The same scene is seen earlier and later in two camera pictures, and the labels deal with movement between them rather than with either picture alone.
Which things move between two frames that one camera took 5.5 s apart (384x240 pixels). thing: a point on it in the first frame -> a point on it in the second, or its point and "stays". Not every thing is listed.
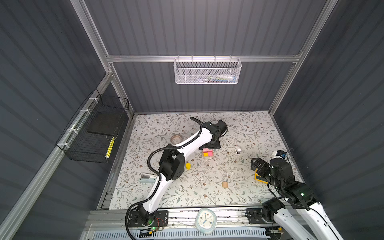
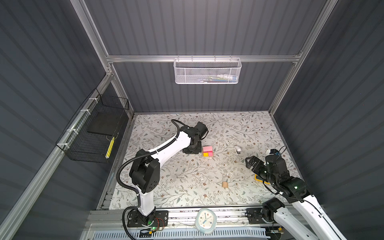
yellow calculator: [259, 178] stays
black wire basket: [89, 137] stays
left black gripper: [217, 145] -> [198, 150]
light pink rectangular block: [207, 150] stays
